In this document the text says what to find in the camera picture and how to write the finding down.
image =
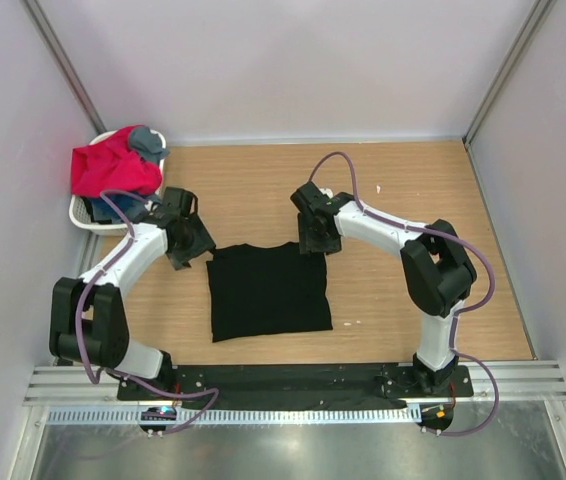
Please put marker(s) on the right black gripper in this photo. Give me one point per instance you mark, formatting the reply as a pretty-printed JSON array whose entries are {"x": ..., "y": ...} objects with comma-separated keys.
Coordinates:
[{"x": 307, "y": 243}]

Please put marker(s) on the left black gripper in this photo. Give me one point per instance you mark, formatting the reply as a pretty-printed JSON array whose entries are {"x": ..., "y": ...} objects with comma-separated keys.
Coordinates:
[{"x": 202, "y": 243}]

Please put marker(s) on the black t shirt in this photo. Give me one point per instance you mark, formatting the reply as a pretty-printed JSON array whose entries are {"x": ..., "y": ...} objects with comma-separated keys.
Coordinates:
[{"x": 257, "y": 291}]

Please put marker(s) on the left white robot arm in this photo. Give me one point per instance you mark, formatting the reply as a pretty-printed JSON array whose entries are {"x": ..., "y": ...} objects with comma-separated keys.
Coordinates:
[{"x": 88, "y": 320}]

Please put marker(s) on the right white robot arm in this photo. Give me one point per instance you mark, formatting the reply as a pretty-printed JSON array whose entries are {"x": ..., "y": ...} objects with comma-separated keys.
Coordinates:
[{"x": 437, "y": 270}]

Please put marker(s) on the grey blue t shirt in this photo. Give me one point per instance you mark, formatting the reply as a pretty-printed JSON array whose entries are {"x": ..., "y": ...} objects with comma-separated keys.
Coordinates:
[{"x": 147, "y": 144}]

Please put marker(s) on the red t shirt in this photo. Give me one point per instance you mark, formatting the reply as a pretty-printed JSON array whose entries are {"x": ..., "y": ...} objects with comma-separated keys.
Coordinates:
[{"x": 112, "y": 164}]

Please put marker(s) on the aluminium frame rail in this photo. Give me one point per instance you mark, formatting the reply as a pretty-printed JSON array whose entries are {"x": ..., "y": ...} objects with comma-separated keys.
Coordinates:
[{"x": 69, "y": 385}]

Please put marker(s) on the white slotted cable duct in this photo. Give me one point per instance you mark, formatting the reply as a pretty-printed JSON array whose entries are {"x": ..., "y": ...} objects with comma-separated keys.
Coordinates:
[{"x": 159, "y": 415}]

